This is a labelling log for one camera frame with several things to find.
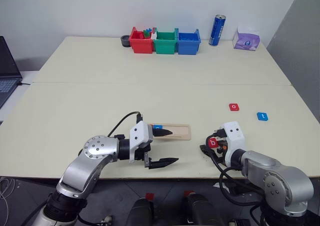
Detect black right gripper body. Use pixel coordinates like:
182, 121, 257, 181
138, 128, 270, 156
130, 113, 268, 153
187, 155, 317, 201
211, 128, 229, 162

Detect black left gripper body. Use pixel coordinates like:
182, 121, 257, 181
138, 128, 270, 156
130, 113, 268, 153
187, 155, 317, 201
134, 125, 154, 162

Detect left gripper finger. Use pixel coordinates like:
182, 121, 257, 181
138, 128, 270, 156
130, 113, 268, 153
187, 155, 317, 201
152, 128, 174, 137
144, 153, 180, 171

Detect red letter b block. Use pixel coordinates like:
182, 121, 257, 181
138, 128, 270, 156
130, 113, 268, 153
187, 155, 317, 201
207, 137, 220, 149

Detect wooden letter tray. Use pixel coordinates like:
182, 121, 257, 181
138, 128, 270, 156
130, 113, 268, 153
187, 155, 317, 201
146, 123, 192, 141

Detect blue letter t block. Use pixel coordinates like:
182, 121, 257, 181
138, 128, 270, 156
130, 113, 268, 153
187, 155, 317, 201
256, 111, 270, 122

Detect dark rounded shape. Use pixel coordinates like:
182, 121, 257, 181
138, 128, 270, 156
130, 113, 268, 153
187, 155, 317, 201
184, 191, 224, 226
125, 197, 155, 226

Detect green plastic bin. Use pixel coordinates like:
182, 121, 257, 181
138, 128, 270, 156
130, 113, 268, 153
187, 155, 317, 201
152, 27, 179, 55

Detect blue plastic bin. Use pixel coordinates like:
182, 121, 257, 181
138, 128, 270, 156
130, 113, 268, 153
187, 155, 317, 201
177, 28, 202, 56

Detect red plastic bin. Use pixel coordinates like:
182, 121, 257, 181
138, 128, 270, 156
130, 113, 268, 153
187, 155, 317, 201
128, 26, 154, 55

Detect black round holder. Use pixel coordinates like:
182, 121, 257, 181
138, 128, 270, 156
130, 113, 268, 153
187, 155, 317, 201
120, 34, 132, 48

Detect purple tissue box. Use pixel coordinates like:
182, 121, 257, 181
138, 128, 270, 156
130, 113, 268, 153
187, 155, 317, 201
232, 22, 261, 52

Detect blue drink can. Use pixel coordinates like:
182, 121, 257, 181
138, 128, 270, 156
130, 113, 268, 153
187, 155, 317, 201
208, 13, 227, 47

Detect dark laptop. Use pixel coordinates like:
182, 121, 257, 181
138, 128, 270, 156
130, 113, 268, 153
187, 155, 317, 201
0, 35, 24, 110

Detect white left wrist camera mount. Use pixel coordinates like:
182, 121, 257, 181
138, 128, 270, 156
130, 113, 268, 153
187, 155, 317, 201
128, 121, 154, 165

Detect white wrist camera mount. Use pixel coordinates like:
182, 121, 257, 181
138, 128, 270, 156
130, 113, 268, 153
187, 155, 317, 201
222, 121, 246, 167
128, 121, 154, 165

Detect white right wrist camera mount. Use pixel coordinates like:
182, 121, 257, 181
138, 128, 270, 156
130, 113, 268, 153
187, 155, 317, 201
222, 121, 246, 167

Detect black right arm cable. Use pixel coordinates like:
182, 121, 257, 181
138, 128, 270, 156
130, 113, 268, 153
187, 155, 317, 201
210, 149, 265, 207

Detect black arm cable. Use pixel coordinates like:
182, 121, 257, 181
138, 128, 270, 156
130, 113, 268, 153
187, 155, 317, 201
210, 149, 265, 207
107, 111, 144, 138

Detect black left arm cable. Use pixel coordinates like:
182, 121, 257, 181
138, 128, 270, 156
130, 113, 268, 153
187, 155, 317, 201
107, 111, 144, 138

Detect thin white cables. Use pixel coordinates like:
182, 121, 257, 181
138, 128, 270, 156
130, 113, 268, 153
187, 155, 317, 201
0, 176, 16, 226

